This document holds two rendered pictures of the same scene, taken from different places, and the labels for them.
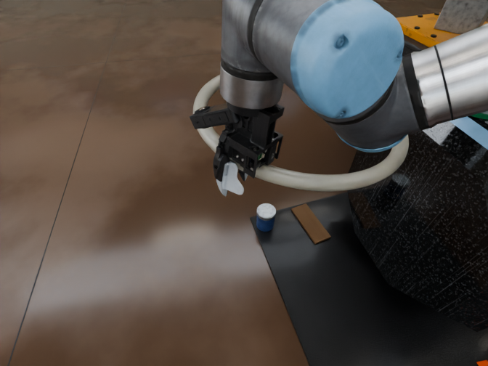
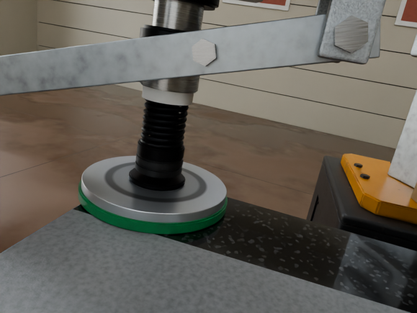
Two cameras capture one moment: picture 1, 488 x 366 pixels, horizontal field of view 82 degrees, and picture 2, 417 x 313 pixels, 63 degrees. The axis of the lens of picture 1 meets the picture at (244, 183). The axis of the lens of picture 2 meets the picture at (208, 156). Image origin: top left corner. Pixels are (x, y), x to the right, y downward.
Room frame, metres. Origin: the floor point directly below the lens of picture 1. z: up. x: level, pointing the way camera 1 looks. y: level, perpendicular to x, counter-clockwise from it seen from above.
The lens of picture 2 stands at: (0.41, -1.03, 1.08)
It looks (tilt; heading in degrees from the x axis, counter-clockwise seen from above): 17 degrees down; 29
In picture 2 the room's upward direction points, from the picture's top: 10 degrees clockwise
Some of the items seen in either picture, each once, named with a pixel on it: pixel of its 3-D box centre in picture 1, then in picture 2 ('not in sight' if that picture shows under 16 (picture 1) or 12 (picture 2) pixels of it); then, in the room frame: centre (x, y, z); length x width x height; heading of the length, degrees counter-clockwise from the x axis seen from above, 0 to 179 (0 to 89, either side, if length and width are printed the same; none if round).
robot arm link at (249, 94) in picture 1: (253, 81); not in sight; (0.38, -0.01, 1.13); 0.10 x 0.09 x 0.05; 140
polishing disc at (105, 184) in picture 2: not in sight; (156, 183); (0.79, -0.74, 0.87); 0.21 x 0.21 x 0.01
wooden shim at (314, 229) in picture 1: (310, 222); not in sight; (0.89, -0.37, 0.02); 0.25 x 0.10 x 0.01; 24
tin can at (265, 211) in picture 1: (265, 217); not in sight; (0.89, -0.12, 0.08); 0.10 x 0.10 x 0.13
